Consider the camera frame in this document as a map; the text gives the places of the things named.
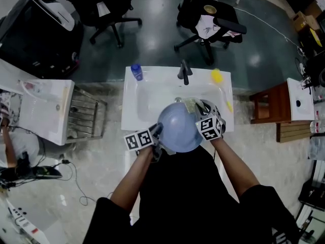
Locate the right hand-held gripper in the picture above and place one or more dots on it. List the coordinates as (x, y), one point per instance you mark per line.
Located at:
(209, 127)

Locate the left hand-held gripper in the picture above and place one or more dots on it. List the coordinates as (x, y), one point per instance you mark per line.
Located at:
(139, 140)

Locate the green yellow sponge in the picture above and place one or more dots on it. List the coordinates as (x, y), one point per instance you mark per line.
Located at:
(190, 105)

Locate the large blue plate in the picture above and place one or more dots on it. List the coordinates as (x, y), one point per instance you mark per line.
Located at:
(177, 131)

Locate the person's right forearm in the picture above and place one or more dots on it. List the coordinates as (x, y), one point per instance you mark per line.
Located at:
(236, 169)

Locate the person's left forearm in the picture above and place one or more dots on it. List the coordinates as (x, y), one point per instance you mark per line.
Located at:
(132, 179)

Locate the yellow dish brush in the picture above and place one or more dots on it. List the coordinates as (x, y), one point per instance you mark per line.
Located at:
(217, 76)

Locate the white sink on dark stand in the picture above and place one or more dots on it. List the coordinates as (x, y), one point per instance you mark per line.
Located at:
(152, 95)

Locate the black faucet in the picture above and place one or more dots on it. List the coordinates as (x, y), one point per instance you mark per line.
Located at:
(184, 72)

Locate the blue bottle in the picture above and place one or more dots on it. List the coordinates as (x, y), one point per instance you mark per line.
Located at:
(137, 72)

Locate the metal rack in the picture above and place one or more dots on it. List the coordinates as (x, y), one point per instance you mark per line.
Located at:
(86, 116)

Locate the wooden cabinet with white sink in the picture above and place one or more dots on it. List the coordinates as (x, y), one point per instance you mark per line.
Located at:
(274, 103)

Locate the person's black clothing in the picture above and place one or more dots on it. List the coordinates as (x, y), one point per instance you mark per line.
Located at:
(182, 199)

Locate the white printed paper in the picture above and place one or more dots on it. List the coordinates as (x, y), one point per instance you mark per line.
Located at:
(207, 25)

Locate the black office chair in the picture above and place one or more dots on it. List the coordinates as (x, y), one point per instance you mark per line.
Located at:
(223, 24)
(109, 9)

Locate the wooden slat pallet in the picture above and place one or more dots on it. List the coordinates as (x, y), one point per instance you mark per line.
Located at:
(293, 132)

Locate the black power adapter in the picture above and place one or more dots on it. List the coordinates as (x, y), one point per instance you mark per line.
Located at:
(65, 162)

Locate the gold bowl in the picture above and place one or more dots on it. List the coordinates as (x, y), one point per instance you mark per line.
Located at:
(209, 9)

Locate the white rectangular sink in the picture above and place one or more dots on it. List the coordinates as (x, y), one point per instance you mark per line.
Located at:
(43, 110)

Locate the clear water jug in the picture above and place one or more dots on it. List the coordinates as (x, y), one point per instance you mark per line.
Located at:
(318, 126)

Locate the cardboard box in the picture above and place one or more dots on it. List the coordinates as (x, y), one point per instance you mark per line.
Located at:
(303, 20)

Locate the black shelf unit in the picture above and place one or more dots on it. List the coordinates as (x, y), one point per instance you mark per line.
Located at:
(313, 194)

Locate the large black machine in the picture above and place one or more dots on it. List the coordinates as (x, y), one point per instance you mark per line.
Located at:
(33, 39)

